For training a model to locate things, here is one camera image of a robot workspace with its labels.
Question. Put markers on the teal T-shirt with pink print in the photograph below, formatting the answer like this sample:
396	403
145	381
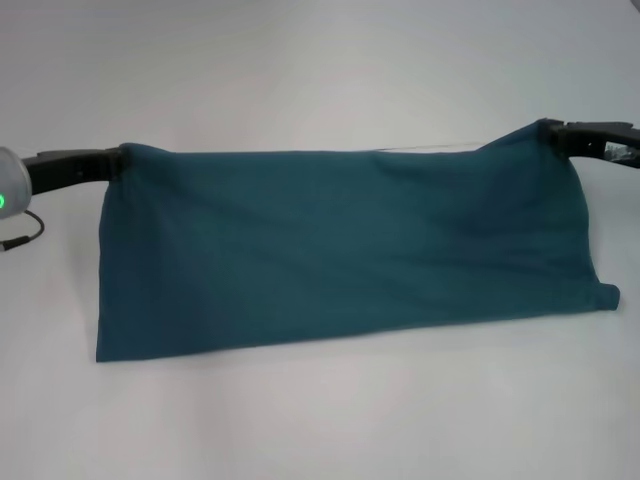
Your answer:
325	250

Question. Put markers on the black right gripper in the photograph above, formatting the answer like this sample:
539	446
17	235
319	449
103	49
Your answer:
600	140

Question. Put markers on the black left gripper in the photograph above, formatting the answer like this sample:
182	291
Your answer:
65	167

